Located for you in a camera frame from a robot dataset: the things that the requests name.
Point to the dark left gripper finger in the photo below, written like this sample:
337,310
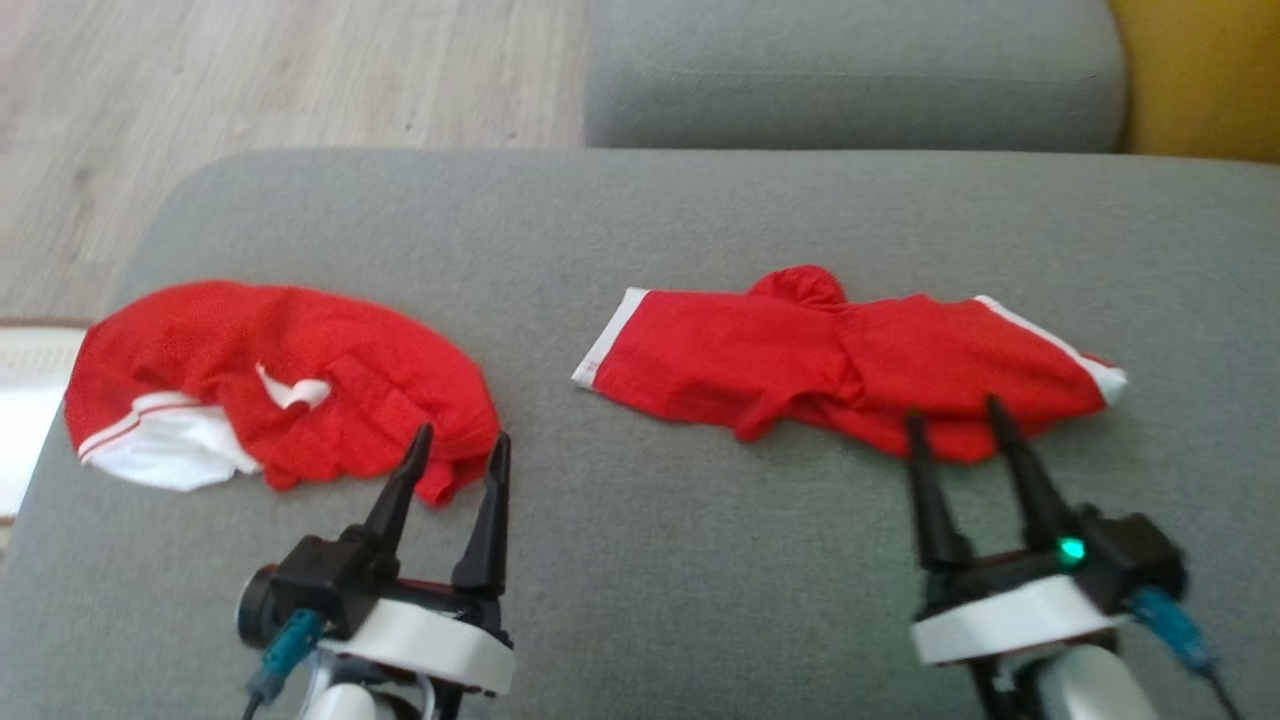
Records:
488,530
400,500

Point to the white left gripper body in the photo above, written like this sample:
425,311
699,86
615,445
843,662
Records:
430,640

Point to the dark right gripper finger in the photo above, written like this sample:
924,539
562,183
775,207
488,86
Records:
935,510
1030,500

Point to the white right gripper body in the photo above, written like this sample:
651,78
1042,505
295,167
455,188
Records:
1010,615

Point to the red basketball jersey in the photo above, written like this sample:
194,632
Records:
300,340

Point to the red shorts with white trim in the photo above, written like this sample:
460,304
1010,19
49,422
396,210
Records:
750,360

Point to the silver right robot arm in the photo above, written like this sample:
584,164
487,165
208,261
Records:
1090,690

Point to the yellow sofa backrest cushion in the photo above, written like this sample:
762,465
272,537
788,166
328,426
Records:
1200,70

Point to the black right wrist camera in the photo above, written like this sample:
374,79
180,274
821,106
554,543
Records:
1115,555

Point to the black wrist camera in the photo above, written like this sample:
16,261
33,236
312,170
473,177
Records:
325,575
1115,555

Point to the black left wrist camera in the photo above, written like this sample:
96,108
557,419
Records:
325,575

